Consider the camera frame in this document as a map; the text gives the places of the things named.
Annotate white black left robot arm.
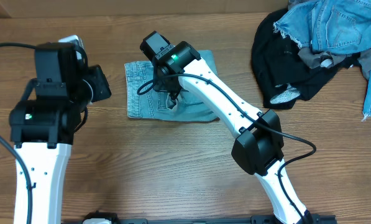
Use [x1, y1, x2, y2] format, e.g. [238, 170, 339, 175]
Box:
[9, 42, 111, 223]

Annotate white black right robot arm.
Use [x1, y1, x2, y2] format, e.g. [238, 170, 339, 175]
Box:
[137, 31, 313, 223]

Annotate black garment with patterned lining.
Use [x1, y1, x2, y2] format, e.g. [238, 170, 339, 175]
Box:
[251, 9, 360, 110]

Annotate grey cloth garment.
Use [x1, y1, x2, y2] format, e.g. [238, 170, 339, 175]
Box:
[298, 47, 371, 80]

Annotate blue frayed denim jeans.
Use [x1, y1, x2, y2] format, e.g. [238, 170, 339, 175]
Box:
[273, 0, 371, 118]

